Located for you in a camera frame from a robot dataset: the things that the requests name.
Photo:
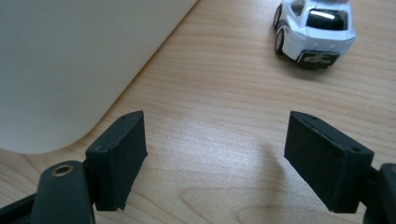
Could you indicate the white plastic bin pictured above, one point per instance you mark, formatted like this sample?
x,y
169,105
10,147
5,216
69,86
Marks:
x,y
68,68

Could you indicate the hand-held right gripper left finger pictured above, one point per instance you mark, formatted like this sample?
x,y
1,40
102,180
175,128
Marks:
x,y
118,161

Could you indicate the white toy police car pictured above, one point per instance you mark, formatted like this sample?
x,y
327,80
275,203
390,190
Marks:
x,y
314,32

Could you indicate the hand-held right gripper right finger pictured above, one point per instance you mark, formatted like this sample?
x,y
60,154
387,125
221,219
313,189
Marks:
x,y
323,161

